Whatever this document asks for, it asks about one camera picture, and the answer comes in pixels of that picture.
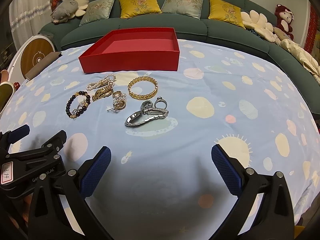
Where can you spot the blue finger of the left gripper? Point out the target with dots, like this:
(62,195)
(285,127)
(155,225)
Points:
(18,134)
(57,141)

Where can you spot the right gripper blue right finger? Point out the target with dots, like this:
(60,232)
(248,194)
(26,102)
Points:
(227,170)

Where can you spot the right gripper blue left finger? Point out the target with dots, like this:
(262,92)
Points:
(92,170)

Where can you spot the gold hoop earring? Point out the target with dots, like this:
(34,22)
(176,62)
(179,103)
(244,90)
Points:
(118,96)
(117,106)

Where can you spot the gold chain bangle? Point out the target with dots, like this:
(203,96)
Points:
(143,88)

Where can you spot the red tray box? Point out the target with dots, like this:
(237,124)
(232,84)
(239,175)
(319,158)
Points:
(133,49)

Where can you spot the round mouse ear mirror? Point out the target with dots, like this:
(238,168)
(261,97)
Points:
(7,89)

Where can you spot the round wooden white appliance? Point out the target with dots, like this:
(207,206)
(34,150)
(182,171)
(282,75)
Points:
(28,56)

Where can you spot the brown rectangular pad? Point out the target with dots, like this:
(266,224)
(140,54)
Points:
(42,64)

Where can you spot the blue patterned bed sheet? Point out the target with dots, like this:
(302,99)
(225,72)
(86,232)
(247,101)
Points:
(161,182)

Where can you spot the white lace curtain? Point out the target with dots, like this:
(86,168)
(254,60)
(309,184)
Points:
(26,18)

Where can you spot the grey pig plush toy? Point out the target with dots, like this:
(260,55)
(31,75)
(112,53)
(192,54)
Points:
(64,12)

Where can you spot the cream satin quilt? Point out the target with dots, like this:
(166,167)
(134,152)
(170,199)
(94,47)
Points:
(303,57)

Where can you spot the grey-green embroidered cushion left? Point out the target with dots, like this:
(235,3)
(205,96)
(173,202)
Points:
(97,10)

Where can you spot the grey-green embroidered cushion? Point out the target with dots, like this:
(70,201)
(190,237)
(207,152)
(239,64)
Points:
(97,10)
(191,8)

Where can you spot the cream flower shaped cushion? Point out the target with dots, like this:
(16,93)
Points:
(259,23)

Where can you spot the yellow embroidered cushion left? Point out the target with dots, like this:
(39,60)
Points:
(132,8)

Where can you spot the yellow embroidered cushion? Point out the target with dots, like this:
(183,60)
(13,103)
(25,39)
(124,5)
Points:
(225,12)
(132,8)

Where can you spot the yellow embroidered cushion right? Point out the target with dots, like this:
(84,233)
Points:
(225,12)

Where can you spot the dark green sofa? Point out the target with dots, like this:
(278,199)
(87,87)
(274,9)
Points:
(71,34)

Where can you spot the red monkey plush toy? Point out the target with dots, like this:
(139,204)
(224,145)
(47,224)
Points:
(284,19)

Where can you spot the grey-green embroidered cushion right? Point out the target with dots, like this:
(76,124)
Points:
(191,8)

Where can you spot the red gold wall hanging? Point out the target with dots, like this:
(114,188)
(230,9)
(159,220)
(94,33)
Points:
(312,30)

